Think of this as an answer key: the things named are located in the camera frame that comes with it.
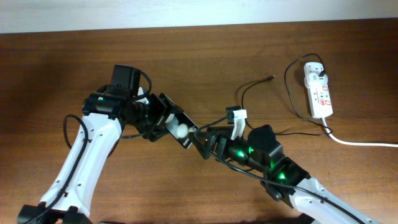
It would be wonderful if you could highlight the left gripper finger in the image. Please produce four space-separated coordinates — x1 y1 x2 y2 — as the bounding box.
149 126 170 142
159 93 184 116

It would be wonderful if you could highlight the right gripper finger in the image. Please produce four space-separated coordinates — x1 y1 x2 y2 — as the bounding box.
190 132 217 159
206 126 233 133

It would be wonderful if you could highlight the black smartphone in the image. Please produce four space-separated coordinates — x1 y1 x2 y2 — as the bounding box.
165 113 198 149

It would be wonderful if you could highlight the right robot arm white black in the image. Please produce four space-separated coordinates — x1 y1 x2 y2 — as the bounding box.
188 125 377 223

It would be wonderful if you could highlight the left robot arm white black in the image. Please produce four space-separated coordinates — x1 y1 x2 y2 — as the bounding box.
17 65 183 223

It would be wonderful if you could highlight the white USB charger plug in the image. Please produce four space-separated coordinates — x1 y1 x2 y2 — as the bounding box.
304 71 328 88

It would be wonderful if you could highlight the white power strip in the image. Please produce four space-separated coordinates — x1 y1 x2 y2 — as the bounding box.
304 62 333 119

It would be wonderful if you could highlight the white power strip cord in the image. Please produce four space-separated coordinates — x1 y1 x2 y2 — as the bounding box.
320 117 398 148

